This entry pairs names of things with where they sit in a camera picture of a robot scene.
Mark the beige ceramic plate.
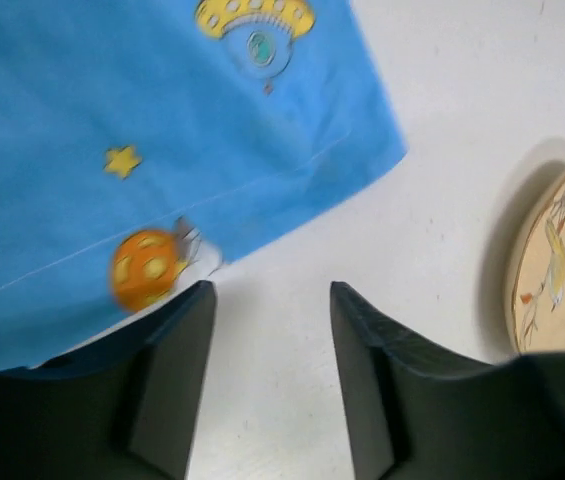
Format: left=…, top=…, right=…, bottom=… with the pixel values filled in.
left=503, top=173, right=565, bottom=354

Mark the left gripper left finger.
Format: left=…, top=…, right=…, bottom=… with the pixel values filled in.
left=0, top=281, right=216, bottom=479

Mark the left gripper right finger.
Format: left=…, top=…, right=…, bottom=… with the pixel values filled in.
left=330, top=282, right=565, bottom=479

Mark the blue space-print cloth placemat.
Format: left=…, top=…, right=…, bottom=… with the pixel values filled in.
left=0, top=1, right=405, bottom=371

